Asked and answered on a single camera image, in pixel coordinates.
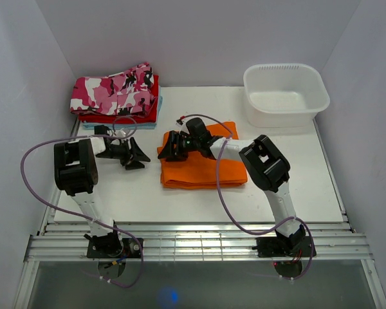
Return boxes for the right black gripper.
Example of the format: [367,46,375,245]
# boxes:
[158,131,200,162]

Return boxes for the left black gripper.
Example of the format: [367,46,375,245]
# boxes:
[96,137,151,171]

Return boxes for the orange trousers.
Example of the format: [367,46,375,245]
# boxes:
[156,120,248,190]

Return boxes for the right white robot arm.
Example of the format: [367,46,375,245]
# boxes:
[158,117,306,256]

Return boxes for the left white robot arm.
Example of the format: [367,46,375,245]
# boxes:
[53,125,151,258]

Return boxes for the light blue folded trousers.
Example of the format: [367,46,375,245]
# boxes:
[81,87,163,130]

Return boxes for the red folded trousers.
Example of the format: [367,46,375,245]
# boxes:
[78,75,162,124]

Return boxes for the pink camouflage folded trousers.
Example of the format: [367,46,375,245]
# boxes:
[69,62,158,117]

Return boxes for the white plastic basin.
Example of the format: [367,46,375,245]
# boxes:
[243,63,330,128]

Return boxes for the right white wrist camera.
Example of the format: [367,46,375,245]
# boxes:
[176,116,188,133]

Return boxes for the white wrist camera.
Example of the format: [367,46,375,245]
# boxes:
[176,116,188,133]
[115,129,131,138]

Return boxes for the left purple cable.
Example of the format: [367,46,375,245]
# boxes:
[21,115,145,289]

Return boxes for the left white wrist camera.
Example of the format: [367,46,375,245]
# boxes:
[115,129,131,138]

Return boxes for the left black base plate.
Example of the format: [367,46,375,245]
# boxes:
[86,238,143,259]

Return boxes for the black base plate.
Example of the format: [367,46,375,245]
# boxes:
[86,238,143,259]
[252,236,312,258]

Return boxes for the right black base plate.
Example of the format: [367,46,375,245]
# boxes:
[252,236,312,258]

